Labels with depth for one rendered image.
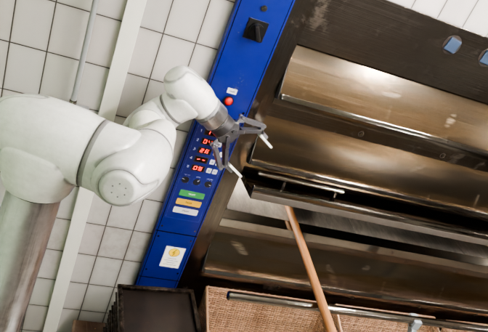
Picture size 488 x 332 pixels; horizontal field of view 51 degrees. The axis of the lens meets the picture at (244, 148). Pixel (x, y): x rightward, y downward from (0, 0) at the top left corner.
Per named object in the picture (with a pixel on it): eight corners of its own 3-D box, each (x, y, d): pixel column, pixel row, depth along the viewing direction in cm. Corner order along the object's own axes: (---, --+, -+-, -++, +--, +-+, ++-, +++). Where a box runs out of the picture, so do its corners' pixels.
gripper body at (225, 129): (222, 105, 156) (239, 124, 162) (202, 124, 156) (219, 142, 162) (232, 115, 150) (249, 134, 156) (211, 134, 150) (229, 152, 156)
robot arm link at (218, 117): (189, 112, 153) (200, 125, 157) (200, 124, 146) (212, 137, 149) (210, 91, 153) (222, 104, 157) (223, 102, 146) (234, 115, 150)
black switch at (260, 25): (242, 36, 150) (255, 1, 145) (261, 42, 152) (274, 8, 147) (244, 41, 147) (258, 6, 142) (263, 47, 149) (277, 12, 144)
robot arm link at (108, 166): (184, 134, 99) (118, 108, 99) (160, 170, 82) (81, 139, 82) (163, 190, 104) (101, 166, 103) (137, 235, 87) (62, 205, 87)
